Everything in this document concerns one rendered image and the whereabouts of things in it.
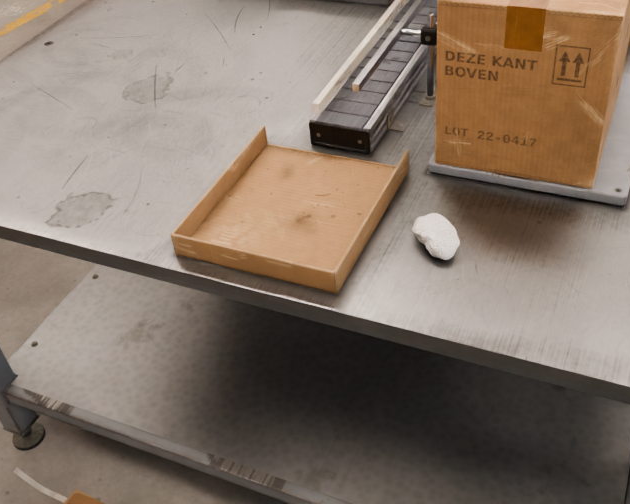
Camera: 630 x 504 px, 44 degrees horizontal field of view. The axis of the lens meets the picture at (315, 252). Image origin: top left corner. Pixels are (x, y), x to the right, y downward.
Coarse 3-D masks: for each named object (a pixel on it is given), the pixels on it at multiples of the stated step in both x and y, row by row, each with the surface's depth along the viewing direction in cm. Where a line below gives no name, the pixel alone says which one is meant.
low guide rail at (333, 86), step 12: (396, 0) 153; (396, 12) 152; (384, 24) 147; (372, 36) 143; (360, 48) 139; (348, 60) 136; (360, 60) 140; (348, 72) 136; (336, 84) 132; (324, 96) 128
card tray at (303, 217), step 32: (256, 160) 130; (288, 160) 129; (320, 160) 128; (352, 160) 128; (224, 192) 123; (256, 192) 123; (288, 192) 123; (320, 192) 122; (352, 192) 121; (384, 192) 115; (192, 224) 116; (224, 224) 118; (256, 224) 117; (288, 224) 117; (320, 224) 116; (352, 224) 115; (192, 256) 113; (224, 256) 110; (256, 256) 107; (288, 256) 111; (320, 256) 111; (352, 256) 108; (320, 288) 106
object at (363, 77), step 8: (416, 0) 141; (424, 0) 143; (416, 8) 139; (408, 16) 137; (400, 24) 135; (408, 24) 137; (392, 32) 133; (400, 32) 134; (392, 40) 131; (384, 48) 129; (376, 56) 127; (384, 56) 129; (368, 64) 125; (376, 64) 126; (368, 72) 123; (360, 80) 121; (360, 88) 122
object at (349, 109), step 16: (432, 0) 160; (400, 16) 156; (416, 16) 155; (384, 32) 151; (400, 48) 145; (416, 48) 145; (384, 64) 141; (400, 64) 141; (352, 80) 138; (368, 80) 138; (384, 80) 137; (336, 96) 134; (352, 96) 134; (368, 96) 134; (384, 96) 134; (336, 112) 131; (352, 112) 130; (368, 112) 130; (352, 128) 127
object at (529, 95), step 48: (480, 0) 103; (528, 0) 101; (576, 0) 100; (624, 0) 99; (480, 48) 106; (528, 48) 104; (576, 48) 101; (624, 48) 116; (480, 96) 111; (528, 96) 108; (576, 96) 105; (480, 144) 116; (528, 144) 113; (576, 144) 110
